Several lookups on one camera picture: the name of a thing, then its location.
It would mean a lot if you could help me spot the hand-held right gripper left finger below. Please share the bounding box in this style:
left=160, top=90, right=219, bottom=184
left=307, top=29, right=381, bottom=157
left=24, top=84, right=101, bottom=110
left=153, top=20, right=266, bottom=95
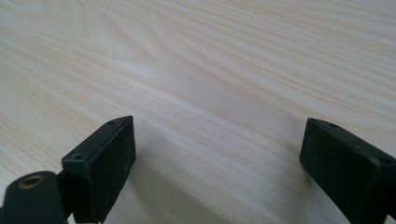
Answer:
left=57, top=115, right=137, bottom=224

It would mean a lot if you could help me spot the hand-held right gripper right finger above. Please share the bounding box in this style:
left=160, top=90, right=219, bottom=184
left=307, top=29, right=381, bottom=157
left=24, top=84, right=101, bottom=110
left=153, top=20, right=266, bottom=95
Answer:
left=299, top=117, right=396, bottom=224

